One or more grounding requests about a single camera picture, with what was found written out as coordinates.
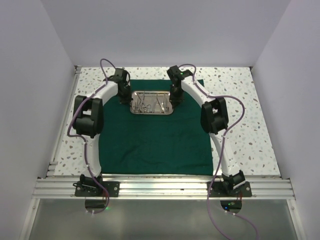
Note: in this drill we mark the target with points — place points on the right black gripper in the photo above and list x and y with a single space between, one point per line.
175 101

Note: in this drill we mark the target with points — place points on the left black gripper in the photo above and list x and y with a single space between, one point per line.
127 100

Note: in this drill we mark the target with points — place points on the steel instrument tray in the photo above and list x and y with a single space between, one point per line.
151 102

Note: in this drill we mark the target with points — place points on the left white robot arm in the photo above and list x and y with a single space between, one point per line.
87 122

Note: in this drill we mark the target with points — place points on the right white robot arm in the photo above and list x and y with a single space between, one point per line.
214 121

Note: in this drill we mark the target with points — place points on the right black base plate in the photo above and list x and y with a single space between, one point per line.
219 189

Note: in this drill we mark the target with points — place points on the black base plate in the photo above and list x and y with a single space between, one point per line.
88 187
219 189

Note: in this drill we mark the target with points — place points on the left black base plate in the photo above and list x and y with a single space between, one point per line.
88 187

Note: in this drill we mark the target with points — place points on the aluminium mounting rail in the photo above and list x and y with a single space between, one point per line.
170 187

